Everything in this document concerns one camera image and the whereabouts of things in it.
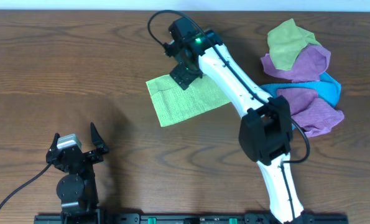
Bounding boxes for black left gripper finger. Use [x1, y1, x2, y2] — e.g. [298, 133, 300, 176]
[46, 133, 60, 162]
[90, 122, 109, 154]

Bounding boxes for light green microfiber cloth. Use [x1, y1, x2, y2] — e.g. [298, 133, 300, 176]
[146, 75, 230, 127]

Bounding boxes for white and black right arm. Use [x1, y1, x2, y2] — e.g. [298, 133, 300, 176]
[164, 28, 304, 223]

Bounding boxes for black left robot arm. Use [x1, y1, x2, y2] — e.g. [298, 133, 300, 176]
[46, 123, 109, 223]

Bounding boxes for olive green cloth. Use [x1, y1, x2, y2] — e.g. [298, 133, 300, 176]
[267, 19, 321, 71]

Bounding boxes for upper purple cloth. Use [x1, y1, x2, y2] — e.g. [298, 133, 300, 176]
[261, 45, 331, 83]

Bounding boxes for purple cloth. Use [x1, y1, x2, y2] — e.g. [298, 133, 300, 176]
[276, 88, 345, 138]
[261, 45, 331, 83]

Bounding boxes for lower purple cloth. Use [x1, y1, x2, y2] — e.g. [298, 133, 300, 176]
[276, 88, 345, 138]

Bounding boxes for blue cloth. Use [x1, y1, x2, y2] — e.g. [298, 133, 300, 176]
[261, 72, 341, 109]

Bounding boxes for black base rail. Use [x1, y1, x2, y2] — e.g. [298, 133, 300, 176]
[34, 212, 349, 224]

